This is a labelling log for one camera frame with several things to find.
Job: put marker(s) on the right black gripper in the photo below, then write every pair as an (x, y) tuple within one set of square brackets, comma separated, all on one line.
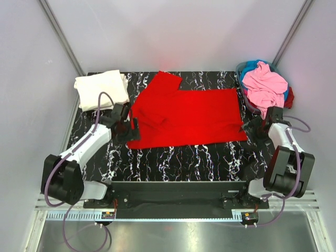
[(256, 123)]

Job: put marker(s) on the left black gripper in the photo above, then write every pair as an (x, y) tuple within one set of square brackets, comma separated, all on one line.
[(133, 134)]

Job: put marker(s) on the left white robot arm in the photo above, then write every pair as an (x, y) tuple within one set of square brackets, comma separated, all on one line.
[(62, 180)]

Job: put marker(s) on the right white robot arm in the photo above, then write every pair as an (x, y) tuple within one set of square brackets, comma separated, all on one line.
[(289, 167)]

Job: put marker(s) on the folded white t-shirt stack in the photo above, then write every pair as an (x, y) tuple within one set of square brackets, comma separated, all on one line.
[(105, 89)]

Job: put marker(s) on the dark red t-shirt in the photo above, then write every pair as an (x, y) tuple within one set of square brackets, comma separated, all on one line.
[(290, 98)]

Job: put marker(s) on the pink t-shirt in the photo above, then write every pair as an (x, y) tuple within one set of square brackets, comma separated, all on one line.
[(265, 88)]

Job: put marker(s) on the blue t-shirt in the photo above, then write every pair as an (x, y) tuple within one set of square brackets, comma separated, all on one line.
[(250, 66)]

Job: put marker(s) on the grey laundry basket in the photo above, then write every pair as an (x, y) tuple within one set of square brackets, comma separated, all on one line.
[(250, 106)]

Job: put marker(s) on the right small circuit board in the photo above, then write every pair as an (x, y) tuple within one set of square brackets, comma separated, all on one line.
[(251, 216)]

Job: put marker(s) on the small circuit board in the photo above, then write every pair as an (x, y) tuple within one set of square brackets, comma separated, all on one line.
[(251, 216), (108, 215)]

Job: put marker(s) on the left small circuit board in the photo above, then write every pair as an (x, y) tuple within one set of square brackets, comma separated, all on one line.
[(108, 215)]

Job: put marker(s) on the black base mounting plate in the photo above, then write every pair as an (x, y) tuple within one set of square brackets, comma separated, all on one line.
[(186, 197)]

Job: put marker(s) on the slotted grey cable duct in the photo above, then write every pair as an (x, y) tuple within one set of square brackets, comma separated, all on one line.
[(148, 216)]

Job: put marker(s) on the left aluminium frame post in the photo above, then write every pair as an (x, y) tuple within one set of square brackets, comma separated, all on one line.
[(60, 35)]

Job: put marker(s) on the aluminium frame post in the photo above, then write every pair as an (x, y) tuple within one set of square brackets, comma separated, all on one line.
[(60, 35), (307, 4)]

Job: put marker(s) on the right aluminium frame post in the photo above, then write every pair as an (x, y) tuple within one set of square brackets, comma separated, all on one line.
[(307, 4)]

